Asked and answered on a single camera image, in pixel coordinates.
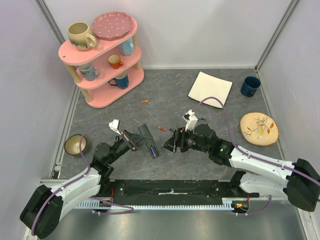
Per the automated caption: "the dark teal mug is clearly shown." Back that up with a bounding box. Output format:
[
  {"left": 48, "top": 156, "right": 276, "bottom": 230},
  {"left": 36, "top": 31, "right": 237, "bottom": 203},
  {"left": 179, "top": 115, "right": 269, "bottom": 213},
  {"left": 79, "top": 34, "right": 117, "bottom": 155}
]
[{"left": 108, "top": 71, "right": 129, "bottom": 90}]

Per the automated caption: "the grey blue mug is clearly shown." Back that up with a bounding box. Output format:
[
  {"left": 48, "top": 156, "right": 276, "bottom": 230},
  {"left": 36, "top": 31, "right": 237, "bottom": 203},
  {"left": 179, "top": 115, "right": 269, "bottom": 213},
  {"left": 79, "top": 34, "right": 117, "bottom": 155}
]
[{"left": 78, "top": 62, "right": 100, "bottom": 82}]

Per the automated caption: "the pink three-tier shelf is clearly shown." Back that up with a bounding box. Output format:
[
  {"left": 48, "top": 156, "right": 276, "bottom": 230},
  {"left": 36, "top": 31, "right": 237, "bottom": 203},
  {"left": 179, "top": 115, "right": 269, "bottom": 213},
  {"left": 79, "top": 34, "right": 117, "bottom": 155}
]
[{"left": 58, "top": 19, "right": 145, "bottom": 108}]

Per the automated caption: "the beige ceramic mug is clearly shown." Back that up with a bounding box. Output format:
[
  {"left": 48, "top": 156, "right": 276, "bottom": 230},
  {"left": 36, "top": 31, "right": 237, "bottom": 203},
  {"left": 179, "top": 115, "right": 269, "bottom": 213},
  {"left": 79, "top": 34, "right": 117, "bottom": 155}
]
[{"left": 67, "top": 22, "right": 98, "bottom": 51}]

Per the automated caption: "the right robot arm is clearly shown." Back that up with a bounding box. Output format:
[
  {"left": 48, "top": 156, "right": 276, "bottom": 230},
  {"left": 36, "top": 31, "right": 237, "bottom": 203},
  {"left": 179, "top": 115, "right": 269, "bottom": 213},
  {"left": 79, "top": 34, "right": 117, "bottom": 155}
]
[{"left": 162, "top": 124, "right": 320, "bottom": 212}]

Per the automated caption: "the round wooden bird plate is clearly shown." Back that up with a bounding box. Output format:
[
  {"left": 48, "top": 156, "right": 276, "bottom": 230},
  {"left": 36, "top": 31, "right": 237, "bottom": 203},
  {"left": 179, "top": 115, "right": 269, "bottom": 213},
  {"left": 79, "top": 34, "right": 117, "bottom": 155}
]
[{"left": 239, "top": 112, "right": 279, "bottom": 147}]

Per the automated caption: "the light blue mug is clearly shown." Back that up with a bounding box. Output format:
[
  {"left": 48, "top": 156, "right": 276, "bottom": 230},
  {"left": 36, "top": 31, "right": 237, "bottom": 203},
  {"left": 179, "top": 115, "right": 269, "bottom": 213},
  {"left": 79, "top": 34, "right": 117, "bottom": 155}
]
[{"left": 118, "top": 37, "right": 135, "bottom": 56}]

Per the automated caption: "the black remote control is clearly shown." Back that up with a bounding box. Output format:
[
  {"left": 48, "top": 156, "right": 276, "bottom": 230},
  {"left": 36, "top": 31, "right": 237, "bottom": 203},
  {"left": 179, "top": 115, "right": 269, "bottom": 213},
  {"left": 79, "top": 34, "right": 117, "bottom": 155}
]
[{"left": 138, "top": 124, "right": 160, "bottom": 159}]

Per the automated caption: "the brown ceramic bowl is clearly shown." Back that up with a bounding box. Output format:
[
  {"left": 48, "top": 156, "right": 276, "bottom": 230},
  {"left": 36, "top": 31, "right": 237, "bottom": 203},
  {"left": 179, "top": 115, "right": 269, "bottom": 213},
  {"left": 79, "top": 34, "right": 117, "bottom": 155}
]
[{"left": 64, "top": 134, "right": 88, "bottom": 156}]

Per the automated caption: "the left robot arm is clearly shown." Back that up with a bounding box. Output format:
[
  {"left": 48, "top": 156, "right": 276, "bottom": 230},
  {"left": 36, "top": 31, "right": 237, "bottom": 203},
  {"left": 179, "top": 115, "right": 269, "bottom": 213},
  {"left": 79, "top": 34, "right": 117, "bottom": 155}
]
[{"left": 19, "top": 124, "right": 154, "bottom": 239}]

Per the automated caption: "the white square plate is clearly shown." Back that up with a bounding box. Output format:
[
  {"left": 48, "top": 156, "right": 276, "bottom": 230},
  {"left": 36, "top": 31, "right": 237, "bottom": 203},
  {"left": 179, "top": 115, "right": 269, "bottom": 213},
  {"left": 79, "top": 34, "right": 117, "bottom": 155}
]
[{"left": 187, "top": 71, "right": 233, "bottom": 105}]

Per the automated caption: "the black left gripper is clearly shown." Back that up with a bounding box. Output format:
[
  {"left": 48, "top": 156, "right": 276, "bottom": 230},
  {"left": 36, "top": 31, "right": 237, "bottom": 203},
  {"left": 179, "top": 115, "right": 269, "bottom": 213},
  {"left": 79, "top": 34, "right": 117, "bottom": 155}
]
[{"left": 107, "top": 128, "right": 153, "bottom": 164}]

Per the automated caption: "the slotted cable duct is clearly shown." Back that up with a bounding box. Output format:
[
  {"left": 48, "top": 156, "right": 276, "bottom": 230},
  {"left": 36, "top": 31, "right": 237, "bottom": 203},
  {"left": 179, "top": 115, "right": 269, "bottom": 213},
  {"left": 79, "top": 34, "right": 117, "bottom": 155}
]
[{"left": 75, "top": 199, "right": 247, "bottom": 212}]

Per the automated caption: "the navy blue mug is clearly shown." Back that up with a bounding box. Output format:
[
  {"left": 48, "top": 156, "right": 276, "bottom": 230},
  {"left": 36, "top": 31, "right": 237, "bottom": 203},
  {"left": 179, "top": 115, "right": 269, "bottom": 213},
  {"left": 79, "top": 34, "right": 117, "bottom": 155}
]
[{"left": 240, "top": 76, "right": 261, "bottom": 97}]

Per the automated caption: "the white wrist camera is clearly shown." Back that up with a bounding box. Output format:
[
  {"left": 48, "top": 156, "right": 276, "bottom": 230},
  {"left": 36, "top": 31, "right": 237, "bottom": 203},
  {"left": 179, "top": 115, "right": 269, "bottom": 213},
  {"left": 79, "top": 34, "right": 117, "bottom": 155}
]
[
  {"left": 108, "top": 119, "right": 121, "bottom": 135},
  {"left": 182, "top": 109, "right": 198, "bottom": 132}
]

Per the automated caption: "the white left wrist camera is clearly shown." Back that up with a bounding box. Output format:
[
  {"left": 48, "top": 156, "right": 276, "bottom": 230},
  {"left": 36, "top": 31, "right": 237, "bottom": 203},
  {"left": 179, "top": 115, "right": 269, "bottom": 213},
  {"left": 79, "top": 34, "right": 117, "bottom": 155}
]
[{"left": 108, "top": 119, "right": 121, "bottom": 135}]

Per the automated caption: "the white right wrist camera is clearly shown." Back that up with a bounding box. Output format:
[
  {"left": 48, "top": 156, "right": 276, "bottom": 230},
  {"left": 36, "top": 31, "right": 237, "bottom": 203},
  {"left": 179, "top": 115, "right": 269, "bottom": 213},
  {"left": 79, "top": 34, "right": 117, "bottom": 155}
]
[{"left": 182, "top": 109, "right": 198, "bottom": 132}]

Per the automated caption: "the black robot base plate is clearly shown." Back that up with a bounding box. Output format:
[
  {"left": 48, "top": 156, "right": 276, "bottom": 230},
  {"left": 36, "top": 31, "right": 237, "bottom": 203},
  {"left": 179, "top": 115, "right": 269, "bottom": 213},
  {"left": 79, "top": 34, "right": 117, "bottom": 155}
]
[{"left": 97, "top": 179, "right": 259, "bottom": 205}]

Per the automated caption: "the pink dotted plate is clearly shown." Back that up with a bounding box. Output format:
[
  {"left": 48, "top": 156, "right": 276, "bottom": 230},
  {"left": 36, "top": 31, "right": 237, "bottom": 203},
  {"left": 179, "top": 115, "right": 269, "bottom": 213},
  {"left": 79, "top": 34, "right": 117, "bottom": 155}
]
[{"left": 91, "top": 11, "right": 133, "bottom": 41}]

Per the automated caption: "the orange mug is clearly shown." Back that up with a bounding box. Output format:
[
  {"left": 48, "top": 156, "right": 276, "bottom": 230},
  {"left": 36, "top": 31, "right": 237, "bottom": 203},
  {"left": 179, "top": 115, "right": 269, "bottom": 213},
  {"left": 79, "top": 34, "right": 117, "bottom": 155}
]
[{"left": 107, "top": 54, "right": 124, "bottom": 69}]

